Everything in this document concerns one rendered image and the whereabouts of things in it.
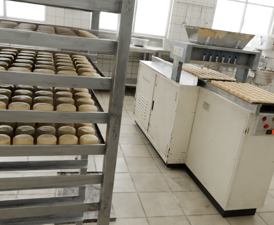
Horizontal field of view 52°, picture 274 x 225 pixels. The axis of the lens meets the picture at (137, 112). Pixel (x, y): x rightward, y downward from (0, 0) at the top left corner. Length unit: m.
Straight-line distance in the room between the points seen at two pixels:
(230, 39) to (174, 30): 3.29
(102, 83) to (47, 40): 0.16
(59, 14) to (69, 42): 4.80
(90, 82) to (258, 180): 1.75
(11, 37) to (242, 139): 1.63
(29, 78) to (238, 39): 2.18
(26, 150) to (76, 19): 4.81
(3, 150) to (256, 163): 1.74
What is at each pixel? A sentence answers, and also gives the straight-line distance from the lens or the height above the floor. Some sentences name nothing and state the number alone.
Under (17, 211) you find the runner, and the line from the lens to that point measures 0.84.
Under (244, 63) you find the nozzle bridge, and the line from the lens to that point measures 2.78.
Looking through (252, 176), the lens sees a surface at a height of 0.37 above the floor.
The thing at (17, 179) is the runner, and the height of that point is 0.88.
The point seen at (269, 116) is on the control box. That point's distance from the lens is 2.00.
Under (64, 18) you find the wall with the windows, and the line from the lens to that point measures 5.47.
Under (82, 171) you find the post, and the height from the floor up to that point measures 0.65.
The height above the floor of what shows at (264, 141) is 0.64.
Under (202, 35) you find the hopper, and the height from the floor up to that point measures 1.25.
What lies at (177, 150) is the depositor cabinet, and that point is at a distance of 2.63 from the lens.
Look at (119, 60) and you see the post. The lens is 0.66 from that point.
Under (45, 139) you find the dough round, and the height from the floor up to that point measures 0.97.
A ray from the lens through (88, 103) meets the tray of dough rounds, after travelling 0.80.
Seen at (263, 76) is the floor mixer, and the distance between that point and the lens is 5.84.
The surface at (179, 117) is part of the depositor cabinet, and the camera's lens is 2.50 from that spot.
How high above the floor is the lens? 1.30
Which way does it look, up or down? 18 degrees down
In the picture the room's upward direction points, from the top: 8 degrees clockwise
